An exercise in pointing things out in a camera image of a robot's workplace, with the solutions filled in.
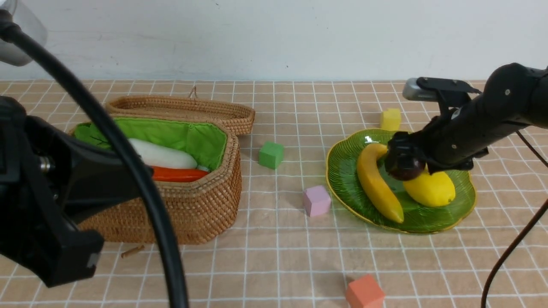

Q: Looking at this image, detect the yellow banana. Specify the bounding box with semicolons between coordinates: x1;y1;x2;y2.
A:
356;143;405;224

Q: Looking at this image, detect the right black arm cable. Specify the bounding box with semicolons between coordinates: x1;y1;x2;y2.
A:
480;130;548;308

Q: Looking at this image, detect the white radish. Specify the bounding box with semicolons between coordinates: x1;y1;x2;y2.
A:
128;138;198;169

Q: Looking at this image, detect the green foam cube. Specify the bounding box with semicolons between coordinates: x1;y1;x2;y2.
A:
258;142;285;170

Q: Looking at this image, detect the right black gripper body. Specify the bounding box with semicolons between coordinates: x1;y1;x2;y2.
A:
385;96;532;174

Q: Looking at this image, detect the woven wicker basket lid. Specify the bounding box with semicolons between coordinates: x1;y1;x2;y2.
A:
104;86;255;135

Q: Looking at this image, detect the orange foam cube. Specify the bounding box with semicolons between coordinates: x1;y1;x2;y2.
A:
345;274;385;308

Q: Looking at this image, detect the yellow foam cube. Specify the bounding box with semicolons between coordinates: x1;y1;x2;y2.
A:
380;108;401;131

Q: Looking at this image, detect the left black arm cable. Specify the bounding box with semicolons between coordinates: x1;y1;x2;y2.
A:
0;11;190;308

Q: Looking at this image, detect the orange carrot green top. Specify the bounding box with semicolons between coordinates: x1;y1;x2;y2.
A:
152;166;209;183

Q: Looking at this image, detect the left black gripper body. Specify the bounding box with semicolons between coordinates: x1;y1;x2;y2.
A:
1;96;140;288

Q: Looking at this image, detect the woven wicker basket green lining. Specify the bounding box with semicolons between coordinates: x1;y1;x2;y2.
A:
69;113;241;244

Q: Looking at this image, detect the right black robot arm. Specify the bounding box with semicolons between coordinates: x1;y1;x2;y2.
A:
385;63;548;180

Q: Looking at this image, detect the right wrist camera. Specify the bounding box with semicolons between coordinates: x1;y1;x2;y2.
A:
402;77;481;108

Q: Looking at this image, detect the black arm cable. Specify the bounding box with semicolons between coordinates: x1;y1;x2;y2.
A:
0;11;190;308
480;130;548;308

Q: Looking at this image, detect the pink foam cube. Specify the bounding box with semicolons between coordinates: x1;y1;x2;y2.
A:
303;185;331;217

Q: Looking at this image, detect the dark purple mangosteen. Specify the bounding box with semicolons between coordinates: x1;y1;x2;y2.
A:
385;155;426;181

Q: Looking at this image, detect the yellow lemon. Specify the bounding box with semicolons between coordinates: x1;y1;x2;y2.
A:
403;171;456;208

